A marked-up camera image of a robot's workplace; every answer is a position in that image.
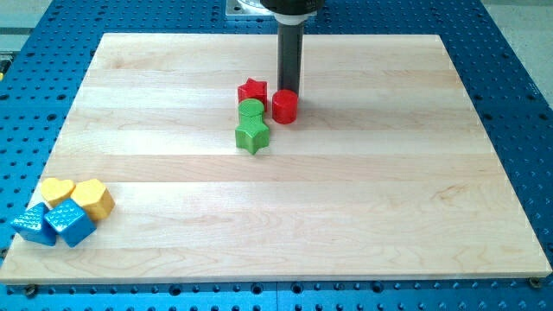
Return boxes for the black robot arm flange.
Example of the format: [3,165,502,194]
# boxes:
[260,0,325,26]

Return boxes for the green star block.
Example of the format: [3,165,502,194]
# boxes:
[235,116,270,155]

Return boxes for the red cylinder block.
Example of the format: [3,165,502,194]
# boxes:
[272,89,298,124]

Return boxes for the green cylinder block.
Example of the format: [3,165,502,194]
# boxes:
[238,98,264,124]

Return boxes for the red star block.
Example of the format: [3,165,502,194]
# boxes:
[237,78,268,111]

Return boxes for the light wooden board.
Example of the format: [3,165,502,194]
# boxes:
[1,33,551,284]

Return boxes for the yellow hexagon block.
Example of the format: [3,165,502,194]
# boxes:
[70,179,115,221]

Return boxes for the blue cube block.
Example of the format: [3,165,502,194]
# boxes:
[45,199,96,248]

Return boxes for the yellow heart block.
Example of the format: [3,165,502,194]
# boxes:
[40,177,75,208]

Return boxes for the blue triangle block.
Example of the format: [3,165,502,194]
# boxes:
[10,202,57,246]

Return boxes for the left board clamp screw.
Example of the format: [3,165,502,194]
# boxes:
[22,284,39,299]

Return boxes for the board clamp screw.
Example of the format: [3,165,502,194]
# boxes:
[527,277,542,289]
[22,284,39,299]

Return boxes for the right board clamp screw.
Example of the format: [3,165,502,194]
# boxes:
[527,277,542,289]

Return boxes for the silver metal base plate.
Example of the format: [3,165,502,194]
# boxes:
[225,0,318,18]

